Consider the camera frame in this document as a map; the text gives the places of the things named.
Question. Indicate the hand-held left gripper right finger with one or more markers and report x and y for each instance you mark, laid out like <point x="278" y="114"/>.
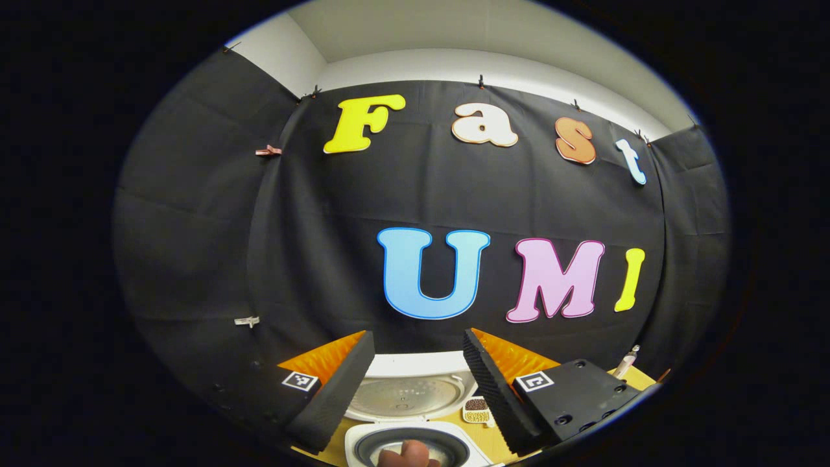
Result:
<point x="496" y="395"/>

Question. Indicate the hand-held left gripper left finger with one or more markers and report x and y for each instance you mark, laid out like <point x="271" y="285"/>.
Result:
<point x="337" y="402"/>

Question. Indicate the white rice cooker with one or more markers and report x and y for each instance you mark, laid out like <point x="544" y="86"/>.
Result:
<point x="408" y="395"/>

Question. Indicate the white divided bean dish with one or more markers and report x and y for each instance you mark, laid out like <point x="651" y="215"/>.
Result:
<point x="476" y="410"/>

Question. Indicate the white cloth clip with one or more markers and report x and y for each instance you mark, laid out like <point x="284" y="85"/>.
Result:
<point x="247" y="322"/>

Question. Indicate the small pink label bottle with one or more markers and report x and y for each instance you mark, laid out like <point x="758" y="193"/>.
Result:
<point x="626" y="364"/>

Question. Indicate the black backdrop cloth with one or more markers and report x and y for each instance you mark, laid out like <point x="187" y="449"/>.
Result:
<point x="194" y="227"/>

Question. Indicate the pink cloth clip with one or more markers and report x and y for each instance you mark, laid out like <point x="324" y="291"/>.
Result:
<point x="268" y="150"/>

